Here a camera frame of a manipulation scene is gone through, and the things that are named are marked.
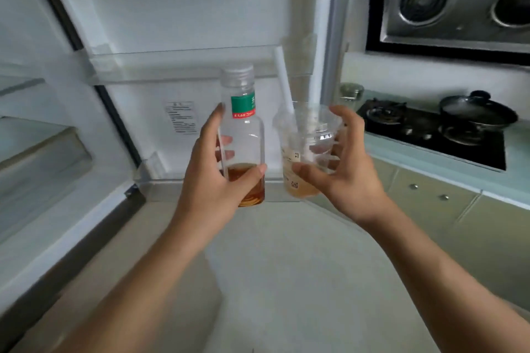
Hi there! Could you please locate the person's left hand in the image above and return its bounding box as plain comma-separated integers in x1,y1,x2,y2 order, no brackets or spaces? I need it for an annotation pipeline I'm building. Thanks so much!
173,103,268,238

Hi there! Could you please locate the steel and black range hood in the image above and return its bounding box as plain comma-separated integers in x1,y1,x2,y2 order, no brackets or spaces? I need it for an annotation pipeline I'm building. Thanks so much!
366,0,530,66

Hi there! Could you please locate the small glass jar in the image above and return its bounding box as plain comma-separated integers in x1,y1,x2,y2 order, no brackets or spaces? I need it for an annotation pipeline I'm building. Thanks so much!
339,82,365,102

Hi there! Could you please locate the person's left forearm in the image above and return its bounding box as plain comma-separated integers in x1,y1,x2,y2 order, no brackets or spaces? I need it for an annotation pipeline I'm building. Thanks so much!
52,213,226,353

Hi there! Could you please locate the white drinking straw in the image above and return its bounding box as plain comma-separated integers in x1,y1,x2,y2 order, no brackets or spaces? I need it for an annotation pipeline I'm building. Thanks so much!
274,46,315,163

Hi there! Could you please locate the clear fridge drawer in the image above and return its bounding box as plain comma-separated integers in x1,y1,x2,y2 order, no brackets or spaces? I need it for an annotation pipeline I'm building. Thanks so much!
0,117,94,238

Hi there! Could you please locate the person's right forearm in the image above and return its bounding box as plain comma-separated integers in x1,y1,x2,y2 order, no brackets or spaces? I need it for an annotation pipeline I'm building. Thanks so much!
358,198,530,353

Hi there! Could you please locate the pale green kitchen cabinet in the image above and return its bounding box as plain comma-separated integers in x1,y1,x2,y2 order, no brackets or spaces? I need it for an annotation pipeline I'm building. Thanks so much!
308,156,530,313

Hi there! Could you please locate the black wok with lid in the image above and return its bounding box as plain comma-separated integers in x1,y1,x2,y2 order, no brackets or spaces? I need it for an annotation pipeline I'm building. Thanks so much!
439,90,519,135

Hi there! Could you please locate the white printed sticker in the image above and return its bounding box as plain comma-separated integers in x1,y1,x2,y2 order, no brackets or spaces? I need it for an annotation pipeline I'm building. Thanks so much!
166,101,198,135

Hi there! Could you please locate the black gas stove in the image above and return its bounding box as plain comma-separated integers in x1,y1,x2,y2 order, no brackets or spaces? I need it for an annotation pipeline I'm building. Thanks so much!
356,98,508,172

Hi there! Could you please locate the glass fridge shelf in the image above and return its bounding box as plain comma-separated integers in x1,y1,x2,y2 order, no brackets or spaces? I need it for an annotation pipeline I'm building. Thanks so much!
0,62,47,98

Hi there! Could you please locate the person's right hand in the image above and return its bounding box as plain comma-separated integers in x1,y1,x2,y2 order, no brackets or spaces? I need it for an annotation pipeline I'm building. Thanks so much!
292,106,395,228

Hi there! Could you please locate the white fridge body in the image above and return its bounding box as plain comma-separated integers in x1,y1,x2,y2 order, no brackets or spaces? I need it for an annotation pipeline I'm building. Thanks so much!
0,0,146,347

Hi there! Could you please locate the clear plastic cup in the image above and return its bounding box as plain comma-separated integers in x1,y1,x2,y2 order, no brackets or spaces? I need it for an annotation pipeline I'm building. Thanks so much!
272,101,344,199

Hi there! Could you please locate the clear bottle with green label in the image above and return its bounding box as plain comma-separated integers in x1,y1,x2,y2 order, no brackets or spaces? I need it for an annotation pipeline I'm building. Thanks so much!
218,63,266,208

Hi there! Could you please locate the white fridge door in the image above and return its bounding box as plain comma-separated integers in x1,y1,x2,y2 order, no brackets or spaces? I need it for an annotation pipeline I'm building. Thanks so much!
27,0,365,204

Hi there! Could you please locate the clear fridge door shelf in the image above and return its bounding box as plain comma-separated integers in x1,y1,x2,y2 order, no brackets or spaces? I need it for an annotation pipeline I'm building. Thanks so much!
134,151,290,202
85,33,318,85

